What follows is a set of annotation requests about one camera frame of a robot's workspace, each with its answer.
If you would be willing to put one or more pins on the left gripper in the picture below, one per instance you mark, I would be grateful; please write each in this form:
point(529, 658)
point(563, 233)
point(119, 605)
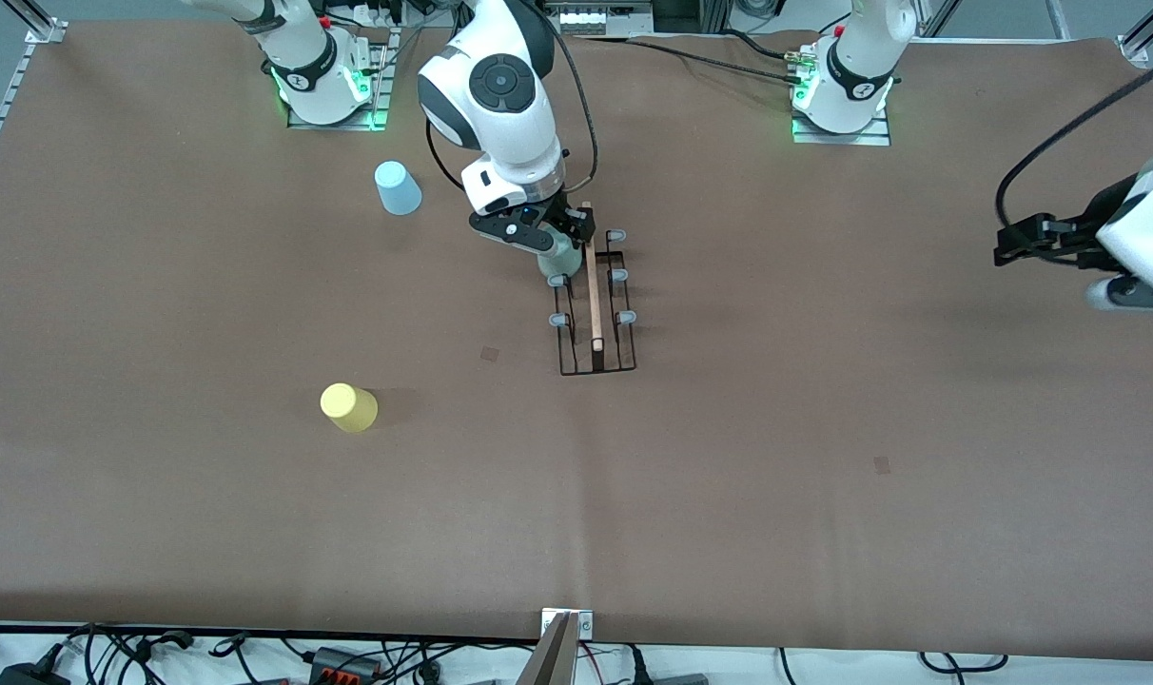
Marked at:
point(1086, 231)

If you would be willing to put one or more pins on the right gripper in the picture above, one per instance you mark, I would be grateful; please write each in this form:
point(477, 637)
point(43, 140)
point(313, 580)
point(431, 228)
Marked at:
point(565, 218)

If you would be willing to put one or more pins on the pale green plastic cup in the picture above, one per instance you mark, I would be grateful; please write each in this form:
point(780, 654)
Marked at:
point(559, 266)

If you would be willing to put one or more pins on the yellow plastic cup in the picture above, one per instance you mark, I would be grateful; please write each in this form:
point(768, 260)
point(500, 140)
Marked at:
point(348, 407)

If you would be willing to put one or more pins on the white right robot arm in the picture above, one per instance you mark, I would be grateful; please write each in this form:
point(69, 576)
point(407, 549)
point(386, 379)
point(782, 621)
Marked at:
point(496, 105)

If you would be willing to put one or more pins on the light blue plastic cup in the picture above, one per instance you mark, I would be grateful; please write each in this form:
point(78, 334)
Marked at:
point(399, 188)

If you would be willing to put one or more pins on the white power strip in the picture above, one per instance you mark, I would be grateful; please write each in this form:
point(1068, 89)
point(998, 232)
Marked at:
point(596, 17)

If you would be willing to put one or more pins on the aluminium corner profile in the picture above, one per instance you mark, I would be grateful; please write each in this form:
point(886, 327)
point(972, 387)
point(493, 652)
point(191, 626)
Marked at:
point(1152, 29)

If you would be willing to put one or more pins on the brown paper table cover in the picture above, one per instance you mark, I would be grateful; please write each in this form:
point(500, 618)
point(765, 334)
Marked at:
point(576, 495)

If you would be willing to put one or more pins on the black connector with orange levers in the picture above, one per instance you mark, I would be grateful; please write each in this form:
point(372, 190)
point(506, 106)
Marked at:
point(346, 664)

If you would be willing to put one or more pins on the black power adapter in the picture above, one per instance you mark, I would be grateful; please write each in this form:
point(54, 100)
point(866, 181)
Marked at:
point(29, 674)

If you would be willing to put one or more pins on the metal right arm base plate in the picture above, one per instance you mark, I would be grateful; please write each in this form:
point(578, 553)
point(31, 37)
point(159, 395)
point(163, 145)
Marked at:
point(379, 86)

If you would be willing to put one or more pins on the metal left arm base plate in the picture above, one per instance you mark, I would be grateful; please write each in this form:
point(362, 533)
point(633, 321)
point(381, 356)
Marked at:
point(838, 135)

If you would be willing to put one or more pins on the aluminium profile camera post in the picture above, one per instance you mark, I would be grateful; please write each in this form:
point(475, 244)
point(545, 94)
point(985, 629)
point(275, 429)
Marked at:
point(556, 652)

